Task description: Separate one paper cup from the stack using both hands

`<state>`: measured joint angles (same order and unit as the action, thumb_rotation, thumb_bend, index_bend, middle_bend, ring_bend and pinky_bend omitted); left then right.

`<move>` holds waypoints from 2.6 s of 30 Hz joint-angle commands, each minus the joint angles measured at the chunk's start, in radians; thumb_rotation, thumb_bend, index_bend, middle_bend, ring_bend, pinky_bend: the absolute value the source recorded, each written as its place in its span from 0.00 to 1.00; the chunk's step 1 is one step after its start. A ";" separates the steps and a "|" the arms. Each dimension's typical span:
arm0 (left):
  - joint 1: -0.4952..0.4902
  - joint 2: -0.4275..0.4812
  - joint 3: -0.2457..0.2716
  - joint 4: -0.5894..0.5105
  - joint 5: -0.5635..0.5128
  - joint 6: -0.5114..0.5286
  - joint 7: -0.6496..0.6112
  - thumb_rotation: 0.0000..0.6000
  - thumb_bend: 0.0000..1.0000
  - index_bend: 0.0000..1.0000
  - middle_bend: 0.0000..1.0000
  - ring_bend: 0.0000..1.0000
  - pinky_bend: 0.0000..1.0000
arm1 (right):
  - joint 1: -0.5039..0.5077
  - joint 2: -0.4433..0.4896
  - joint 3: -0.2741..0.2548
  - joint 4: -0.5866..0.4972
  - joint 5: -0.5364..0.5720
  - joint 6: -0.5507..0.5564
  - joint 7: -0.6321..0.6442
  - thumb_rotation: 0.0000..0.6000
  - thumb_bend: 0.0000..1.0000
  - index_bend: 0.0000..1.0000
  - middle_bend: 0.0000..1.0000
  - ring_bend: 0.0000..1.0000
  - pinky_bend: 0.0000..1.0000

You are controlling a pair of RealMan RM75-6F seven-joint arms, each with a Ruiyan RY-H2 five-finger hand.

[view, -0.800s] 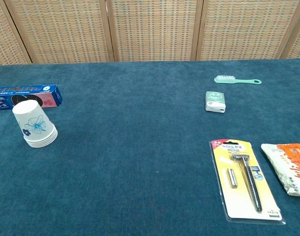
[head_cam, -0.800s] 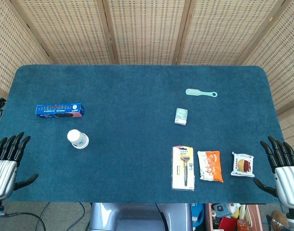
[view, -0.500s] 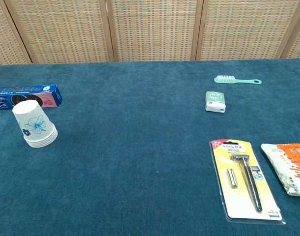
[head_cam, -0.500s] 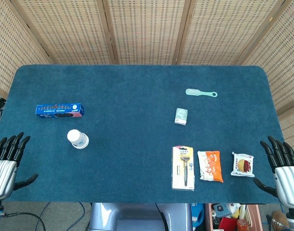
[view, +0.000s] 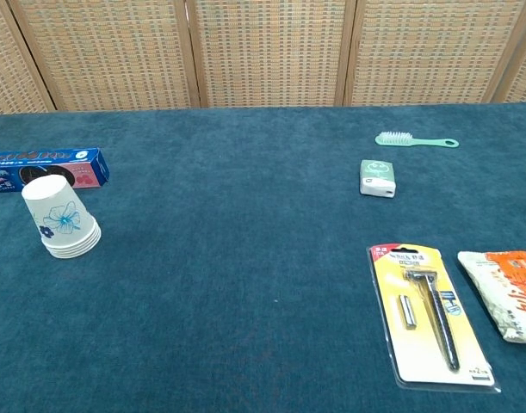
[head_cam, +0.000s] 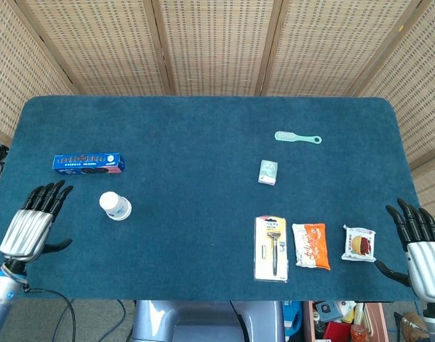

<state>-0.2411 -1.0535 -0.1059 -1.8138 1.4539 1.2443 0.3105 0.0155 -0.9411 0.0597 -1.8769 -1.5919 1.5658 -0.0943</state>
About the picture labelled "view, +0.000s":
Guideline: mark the teal table cloth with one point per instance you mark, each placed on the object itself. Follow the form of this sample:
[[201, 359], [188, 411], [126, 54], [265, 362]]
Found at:
[[228, 258]]

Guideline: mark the green plastic brush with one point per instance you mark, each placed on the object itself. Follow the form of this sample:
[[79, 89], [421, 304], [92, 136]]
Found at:
[[391, 138]]

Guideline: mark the woven rattan folding screen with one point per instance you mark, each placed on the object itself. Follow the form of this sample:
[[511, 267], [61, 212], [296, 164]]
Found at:
[[262, 51]]

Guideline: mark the green white tissue pack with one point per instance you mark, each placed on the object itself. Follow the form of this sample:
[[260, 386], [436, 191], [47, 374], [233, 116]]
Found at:
[[376, 176]]

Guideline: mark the yellow razor blister pack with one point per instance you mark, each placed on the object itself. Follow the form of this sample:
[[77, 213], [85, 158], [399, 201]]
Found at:
[[413, 340]]

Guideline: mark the orange white snack bag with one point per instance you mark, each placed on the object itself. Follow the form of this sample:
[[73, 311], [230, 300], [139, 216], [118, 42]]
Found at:
[[503, 301]]

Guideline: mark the white floral paper cup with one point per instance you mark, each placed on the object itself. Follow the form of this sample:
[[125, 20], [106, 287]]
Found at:
[[70, 252], [71, 256], [69, 248], [69, 244], [51, 206]]

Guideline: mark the blue cookie box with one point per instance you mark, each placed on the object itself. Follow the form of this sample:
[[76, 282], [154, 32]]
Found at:
[[87, 165]]

